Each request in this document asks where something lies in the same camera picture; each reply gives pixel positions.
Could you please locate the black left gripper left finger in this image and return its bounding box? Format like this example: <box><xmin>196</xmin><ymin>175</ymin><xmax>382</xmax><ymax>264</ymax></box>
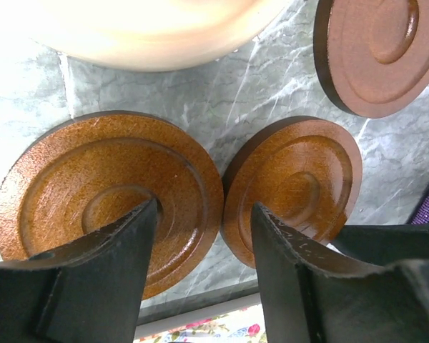
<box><xmin>0</xmin><ymin>200</ymin><xmax>157</xmax><ymax>342</ymax></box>

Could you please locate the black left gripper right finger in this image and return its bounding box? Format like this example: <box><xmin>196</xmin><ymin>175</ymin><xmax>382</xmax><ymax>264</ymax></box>
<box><xmin>251</xmin><ymin>203</ymin><xmax>429</xmax><ymax>342</ymax></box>

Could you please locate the brown wooden saucer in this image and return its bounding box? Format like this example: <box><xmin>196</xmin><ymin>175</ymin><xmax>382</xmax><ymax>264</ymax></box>
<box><xmin>313</xmin><ymin>0</ymin><xmax>429</xmax><ymax>119</ymax></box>
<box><xmin>222</xmin><ymin>116</ymin><xmax>363</xmax><ymax>268</ymax></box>
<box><xmin>0</xmin><ymin>111</ymin><xmax>224</xmax><ymax>299</ymax></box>

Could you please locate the cream three-tier cake stand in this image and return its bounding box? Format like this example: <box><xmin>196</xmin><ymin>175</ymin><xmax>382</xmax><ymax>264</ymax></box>
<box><xmin>0</xmin><ymin>1</ymin><xmax>289</xmax><ymax>72</ymax></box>

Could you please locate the floral serving tray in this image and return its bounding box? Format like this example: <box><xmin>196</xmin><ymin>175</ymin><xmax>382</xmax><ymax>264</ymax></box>
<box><xmin>134</xmin><ymin>294</ymin><xmax>267</xmax><ymax>342</ymax></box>

